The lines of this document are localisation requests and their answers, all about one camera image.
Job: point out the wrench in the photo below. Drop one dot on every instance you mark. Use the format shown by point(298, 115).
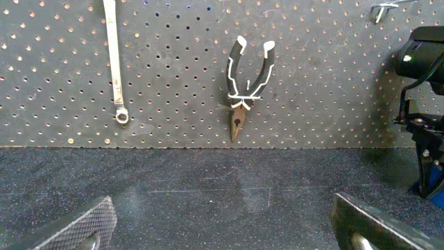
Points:
point(114, 62)

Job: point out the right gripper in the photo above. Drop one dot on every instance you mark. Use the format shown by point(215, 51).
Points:
point(430, 130)

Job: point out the roll of blue tape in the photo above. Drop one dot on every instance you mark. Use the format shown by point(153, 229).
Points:
point(437, 187)

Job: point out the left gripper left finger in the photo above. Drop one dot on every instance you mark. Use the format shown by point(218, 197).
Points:
point(90, 225)

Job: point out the black and white pliers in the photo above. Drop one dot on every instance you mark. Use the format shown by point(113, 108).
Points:
point(237, 121)

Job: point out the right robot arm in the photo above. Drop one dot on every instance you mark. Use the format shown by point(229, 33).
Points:
point(421, 55)

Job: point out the black pegboard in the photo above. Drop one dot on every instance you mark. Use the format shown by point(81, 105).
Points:
point(173, 104)

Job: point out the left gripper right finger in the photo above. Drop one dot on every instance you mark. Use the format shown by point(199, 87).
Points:
point(360, 222)

